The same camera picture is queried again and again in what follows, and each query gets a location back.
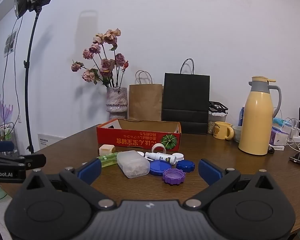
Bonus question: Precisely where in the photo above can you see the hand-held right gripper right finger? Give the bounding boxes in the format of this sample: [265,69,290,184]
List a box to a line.
[184,158,278,210]

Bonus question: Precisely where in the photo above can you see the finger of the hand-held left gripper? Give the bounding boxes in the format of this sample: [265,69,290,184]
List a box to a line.
[0,141,15,153]
[0,153,47,169]

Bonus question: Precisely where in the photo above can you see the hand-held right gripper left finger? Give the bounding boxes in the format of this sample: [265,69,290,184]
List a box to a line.
[24,158,117,210]

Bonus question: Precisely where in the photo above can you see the green plastic bottle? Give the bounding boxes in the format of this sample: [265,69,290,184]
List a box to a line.
[96,152,120,168]

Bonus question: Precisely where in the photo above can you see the small notched blue lid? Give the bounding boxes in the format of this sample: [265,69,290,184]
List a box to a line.
[176,160,195,172]

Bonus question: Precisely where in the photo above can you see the cream cube box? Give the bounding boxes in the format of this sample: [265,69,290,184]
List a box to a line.
[99,144,115,156]

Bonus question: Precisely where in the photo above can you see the purple notched lid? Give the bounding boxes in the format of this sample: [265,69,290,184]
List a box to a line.
[162,168,186,185]

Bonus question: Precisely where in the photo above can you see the translucent plastic box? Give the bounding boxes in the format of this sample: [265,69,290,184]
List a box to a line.
[116,150,150,179]

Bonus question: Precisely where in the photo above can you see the large round blue lid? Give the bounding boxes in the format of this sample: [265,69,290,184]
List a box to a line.
[149,160,173,176]

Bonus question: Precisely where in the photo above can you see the red cardboard box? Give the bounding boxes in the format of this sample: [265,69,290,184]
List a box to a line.
[96,119,182,154]

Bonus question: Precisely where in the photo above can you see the white tape roll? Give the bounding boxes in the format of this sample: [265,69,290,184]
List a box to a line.
[151,143,167,154]

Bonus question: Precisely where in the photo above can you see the metal storage rack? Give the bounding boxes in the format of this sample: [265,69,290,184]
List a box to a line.
[0,122,18,153]

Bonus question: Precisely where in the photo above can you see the purple coral ornament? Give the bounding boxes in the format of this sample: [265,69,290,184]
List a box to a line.
[0,94,14,123]

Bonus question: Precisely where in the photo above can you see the yellow bear mug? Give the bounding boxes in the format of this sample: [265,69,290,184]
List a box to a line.
[213,121,235,140]

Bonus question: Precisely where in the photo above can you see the white bowl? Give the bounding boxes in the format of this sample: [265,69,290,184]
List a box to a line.
[232,126,243,143]

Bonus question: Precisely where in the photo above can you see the small white bottle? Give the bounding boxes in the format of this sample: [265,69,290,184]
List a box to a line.
[144,152,177,165]

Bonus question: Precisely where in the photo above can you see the clear container with black lid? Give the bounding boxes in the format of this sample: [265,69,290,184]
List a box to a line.
[207,101,229,134]

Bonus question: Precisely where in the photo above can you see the yellow thermos jug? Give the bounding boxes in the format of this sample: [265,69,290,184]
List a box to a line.
[238,76,282,155]

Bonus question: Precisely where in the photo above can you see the mottled pink vase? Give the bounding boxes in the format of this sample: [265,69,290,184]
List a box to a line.
[106,87,128,120]

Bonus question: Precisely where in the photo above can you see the purple tissue pack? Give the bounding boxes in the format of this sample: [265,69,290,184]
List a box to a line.
[270,127,289,147]

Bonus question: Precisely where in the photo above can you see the black paper bag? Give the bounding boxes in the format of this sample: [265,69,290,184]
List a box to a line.
[161,58,210,135]

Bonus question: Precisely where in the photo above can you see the light blue packet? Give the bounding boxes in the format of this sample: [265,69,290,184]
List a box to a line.
[272,117,290,130]

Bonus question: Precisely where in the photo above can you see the brown paper bag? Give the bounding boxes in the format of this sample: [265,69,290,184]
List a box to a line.
[129,70,163,121]

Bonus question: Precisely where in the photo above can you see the white charger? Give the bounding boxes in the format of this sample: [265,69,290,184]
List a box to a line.
[290,128,300,143]

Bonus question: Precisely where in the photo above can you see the dried pink roses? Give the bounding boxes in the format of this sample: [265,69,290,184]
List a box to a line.
[71,28,129,88]

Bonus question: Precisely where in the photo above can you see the black studio light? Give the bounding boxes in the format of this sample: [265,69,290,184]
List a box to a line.
[14,0,56,19]

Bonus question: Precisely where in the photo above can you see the white wall panel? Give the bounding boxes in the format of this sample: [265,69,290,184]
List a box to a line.
[37,133,65,148]

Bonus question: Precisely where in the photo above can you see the black light cable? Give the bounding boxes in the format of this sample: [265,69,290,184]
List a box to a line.
[2,15,24,155]

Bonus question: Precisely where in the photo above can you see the grey wall picture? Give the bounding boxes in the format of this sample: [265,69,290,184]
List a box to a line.
[4,31,17,57]

